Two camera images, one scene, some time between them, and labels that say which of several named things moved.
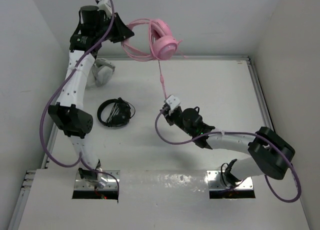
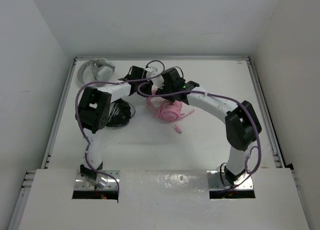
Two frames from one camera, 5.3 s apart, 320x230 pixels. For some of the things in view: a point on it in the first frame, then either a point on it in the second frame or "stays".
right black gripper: (169, 116) to (163, 89)
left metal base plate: (82, 184) stays
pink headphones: (152, 39) to (163, 108)
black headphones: (122, 112) stays
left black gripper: (121, 32) to (148, 90)
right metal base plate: (215, 182) stays
